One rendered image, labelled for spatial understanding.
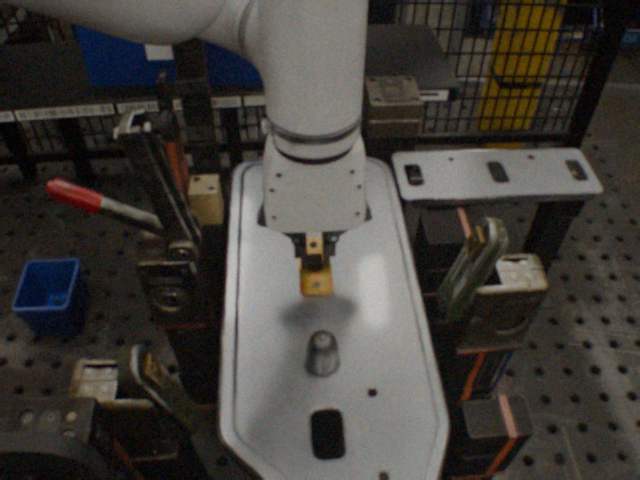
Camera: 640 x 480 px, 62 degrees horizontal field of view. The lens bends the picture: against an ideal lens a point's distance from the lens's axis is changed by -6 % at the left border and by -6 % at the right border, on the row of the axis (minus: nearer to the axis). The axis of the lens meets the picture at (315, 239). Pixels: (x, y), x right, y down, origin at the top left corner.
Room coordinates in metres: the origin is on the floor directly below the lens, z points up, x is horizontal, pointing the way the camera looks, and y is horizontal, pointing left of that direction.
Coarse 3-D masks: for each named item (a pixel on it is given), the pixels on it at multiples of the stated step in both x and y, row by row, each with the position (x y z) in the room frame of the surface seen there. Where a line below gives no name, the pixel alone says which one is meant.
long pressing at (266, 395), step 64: (256, 192) 0.54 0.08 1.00; (384, 192) 0.54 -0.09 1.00; (256, 256) 0.43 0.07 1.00; (384, 256) 0.43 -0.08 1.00; (256, 320) 0.34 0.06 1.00; (320, 320) 0.34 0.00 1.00; (384, 320) 0.34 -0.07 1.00; (256, 384) 0.27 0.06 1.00; (320, 384) 0.27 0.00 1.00; (384, 384) 0.27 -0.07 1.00; (256, 448) 0.20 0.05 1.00; (384, 448) 0.20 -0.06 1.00
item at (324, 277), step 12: (312, 240) 0.45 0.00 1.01; (312, 252) 0.43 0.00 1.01; (300, 264) 0.42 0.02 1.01; (312, 264) 0.41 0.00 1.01; (300, 276) 0.40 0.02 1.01; (312, 276) 0.40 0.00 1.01; (324, 276) 0.40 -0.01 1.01; (300, 288) 0.38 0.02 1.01; (312, 288) 0.38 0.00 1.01; (324, 288) 0.38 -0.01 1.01
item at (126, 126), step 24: (120, 120) 0.41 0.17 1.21; (144, 120) 0.42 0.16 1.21; (168, 120) 0.40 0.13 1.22; (120, 144) 0.40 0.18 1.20; (144, 144) 0.39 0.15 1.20; (144, 168) 0.39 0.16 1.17; (168, 168) 0.42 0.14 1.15; (144, 192) 0.39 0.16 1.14; (168, 192) 0.39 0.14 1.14; (168, 216) 0.39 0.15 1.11; (192, 216) 0.42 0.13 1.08; (192, 240) 0.40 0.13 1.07
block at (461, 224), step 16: (464, 208) 0.53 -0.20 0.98; (480, 208) 0.53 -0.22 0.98; (432, 224) 0.50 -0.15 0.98; (448, 224) 0.50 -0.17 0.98; (464, 224) 0.50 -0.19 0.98; (416, 240) 0.52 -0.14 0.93; (432, 240) 0.48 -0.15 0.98; (448, 240) 0.48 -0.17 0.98; (464, 240) 0.48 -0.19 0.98; (416, 256) 0.51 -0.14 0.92; (432, 256) 0.47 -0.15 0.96; (448, 256) 0.47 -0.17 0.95; (432, 272) 0.47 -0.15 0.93; (448, 272) 0.47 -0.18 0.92; (432, 288) 0.47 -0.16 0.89; (432, 304) 0.47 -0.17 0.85; (432, 320) 0.48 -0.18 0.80; (432, 336) 0.47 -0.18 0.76
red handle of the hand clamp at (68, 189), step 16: (48, 192) 0.40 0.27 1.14; (64, 192) 0.39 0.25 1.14; (80, 192) 0.40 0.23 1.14; (96, 192) 0.41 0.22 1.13; (80, 208) 0.39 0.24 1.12; (96, 208) 0.39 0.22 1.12; (112, 208) 0.40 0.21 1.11; (128, 208) 0.41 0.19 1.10; (128, 224) 0.40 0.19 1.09; (144, 224) 0.40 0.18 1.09; (160, 224) 0.40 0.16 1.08
